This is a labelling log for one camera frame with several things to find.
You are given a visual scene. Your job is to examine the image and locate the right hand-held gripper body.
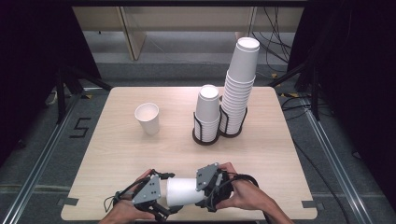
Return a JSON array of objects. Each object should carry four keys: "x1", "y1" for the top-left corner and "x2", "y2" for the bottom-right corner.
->
[{"x1": 195, "y1": 162, "x2": 234, "y2": 214}]

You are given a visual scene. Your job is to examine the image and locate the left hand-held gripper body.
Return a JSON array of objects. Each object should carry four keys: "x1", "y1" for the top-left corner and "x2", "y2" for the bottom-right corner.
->
[{"x1": 132, "y1": 174, "x2": 162, "y2": 215}]

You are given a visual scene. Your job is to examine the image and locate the white paper cup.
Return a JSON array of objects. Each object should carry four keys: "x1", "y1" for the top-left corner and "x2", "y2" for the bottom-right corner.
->
[
  {"x1": 165, "y1": 176, "x2": 206, "y2": 208},
  {"x1": 134, "y1": 102, "x2": 161, "y2": 136}
]

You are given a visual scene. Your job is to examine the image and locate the black wire cup holder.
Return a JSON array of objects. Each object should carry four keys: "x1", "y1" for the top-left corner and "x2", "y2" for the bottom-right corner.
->
[
  {"x1": 191, "y1": 111, "x2": 222, "y2": 147},
  {"x1": 219, "y1": 105, "x2": 249, "y2": 139}
]

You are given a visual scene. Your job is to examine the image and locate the short stack of paper cups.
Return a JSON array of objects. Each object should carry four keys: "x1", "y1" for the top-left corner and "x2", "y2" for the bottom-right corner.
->
[{"x1": 193, "y1": 84, "x2": 221, "y2": 144}]

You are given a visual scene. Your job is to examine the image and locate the tall stack of paper cups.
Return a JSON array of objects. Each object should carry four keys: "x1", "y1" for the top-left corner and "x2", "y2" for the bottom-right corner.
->
[{"x1": 219, "y1": 36, "x2": 262, "y2": 135}]

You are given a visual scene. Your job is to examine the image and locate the person's left hand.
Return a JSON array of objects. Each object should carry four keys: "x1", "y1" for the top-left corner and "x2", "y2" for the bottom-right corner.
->
[{"x1": 102, "y1": 169, "x2": 157, "y2": 224}]

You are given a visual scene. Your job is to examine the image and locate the person's right hand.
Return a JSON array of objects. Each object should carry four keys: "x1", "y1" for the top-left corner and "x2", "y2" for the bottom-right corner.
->
[{"x1": 216, "y1": 161, "x2": 276, "y2": 217}]

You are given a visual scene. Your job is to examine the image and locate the black tape strip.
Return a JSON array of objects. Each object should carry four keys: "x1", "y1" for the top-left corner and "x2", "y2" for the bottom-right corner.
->
[
  {"x1": 57, "y1": 197, "x2": 79, "y2": 207},
  {"x1": 301, "y1": 200, "x2": 325, "y2": 210}
]

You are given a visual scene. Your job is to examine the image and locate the black metal stand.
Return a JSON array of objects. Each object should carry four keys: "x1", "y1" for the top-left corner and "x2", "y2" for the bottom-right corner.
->
[
  {"x1": 55, "y1": 64, "x2": 112, "y2": 124},
  {"x1": 268, "y1": 59, "x2": 322, "y2": 121}
]

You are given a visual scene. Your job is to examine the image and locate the light wooden shelf unit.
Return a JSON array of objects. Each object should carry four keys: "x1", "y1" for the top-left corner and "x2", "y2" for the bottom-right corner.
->
[{"x1": 71, "y1": 6, "x2": 304, "y2": 62}]

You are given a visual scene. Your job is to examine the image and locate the black curtain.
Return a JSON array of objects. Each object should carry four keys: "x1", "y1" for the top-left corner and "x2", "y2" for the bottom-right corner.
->
[
  {"x1": 287, "y1": 0, "x2": 396, "y2": 203},
  {"x1": 0, "y1": 0, "x2": 101, "y2": 164}
]

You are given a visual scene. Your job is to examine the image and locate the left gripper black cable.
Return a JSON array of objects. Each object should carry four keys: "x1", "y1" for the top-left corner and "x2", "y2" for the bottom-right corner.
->
[{"x1": 103, "y1": 176, "x2": 151, "y2": 213}]

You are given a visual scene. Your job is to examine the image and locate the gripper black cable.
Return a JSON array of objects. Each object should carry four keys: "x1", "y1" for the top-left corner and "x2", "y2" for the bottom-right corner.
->
[
  {"x1": 103, "y1": 176, "x2": 151, "y2": 213},
  {"x1": 205, "y1": 173, "x2": 261, "y2": 215}
]

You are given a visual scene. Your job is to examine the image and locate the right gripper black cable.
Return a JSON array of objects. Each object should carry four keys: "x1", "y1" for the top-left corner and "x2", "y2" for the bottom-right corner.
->
[{"x1": 205, "y1": 173, "x2": 261, "y2": 215}]

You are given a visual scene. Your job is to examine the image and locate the aluminium floor rail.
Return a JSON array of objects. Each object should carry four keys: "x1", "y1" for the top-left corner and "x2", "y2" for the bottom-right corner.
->
[
  {"x1": 303, "y1": 106, "x2": 376, "y2": 224},
  {"x1": 0, "y1": 92, "x2": 82, "y2": 224}
]

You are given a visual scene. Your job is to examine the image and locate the black floor cable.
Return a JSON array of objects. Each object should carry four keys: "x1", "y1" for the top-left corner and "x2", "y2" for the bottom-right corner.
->
[{"x1": 280, "y1": 95, "x2": 352, "y2": 224}]

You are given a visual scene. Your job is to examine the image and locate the bundle of black cables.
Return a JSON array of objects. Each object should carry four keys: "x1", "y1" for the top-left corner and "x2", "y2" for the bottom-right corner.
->
[{"x1": 248, "y1": 6, "x2": 292, "y2": 64}]

